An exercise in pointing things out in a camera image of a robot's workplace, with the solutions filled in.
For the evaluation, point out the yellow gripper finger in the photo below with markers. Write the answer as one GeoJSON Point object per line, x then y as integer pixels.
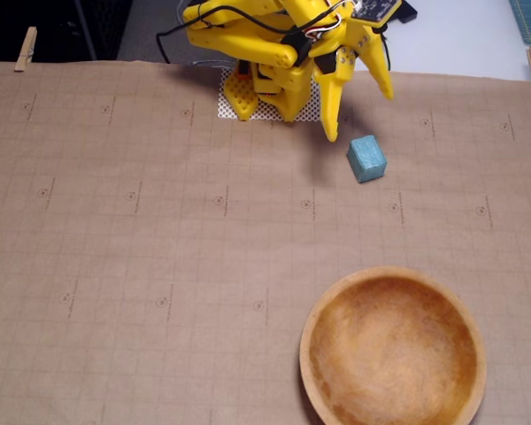
{"type": "Point", "coordinates": [378, 66]}
{"type": "Point", "coordinates": [333, 106]}

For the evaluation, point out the blue block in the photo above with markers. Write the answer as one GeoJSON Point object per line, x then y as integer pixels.
{"type": "Point", "coordinates": [366, 158]}

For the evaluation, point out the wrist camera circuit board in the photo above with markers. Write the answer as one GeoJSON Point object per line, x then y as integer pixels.
{"type": "Point", "coordinates": [374, 9]}

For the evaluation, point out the gift wrap paper sheet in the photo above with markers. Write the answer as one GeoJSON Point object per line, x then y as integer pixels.
{"type": "Point", "coordinates": [159, 243]}

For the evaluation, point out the black box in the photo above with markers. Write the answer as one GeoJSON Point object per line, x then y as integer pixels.
{"type": "Point", "coordinates": [405, 13]}

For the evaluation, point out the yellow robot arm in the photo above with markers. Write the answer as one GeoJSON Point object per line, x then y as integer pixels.
{"type": "Point", "coordinates": [248, 48]}

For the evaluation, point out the round wooden bowl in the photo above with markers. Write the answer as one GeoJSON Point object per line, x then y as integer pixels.
{"type": "Point", "coordinates": [394, 354]}

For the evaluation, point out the white perforated base mat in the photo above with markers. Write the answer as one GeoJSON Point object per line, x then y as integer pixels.
{"type": "Point", "coordinates": [270, 113]}

